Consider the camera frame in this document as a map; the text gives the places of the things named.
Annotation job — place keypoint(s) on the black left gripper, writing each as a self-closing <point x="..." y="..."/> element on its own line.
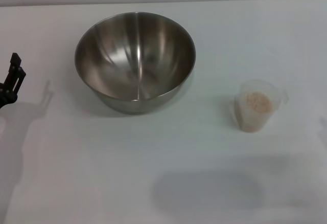
<point x="6" y="100"/>

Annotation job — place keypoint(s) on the stainless steel mixing bowl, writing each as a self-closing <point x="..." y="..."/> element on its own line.
<point x="135" y="63"/>

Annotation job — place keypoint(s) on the translucent plastic measuring cup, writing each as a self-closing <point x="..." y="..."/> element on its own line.
<point x="242" y="109"/>

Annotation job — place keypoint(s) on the white rice grains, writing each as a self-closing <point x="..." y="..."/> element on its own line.
<point x="258" y="102"/>

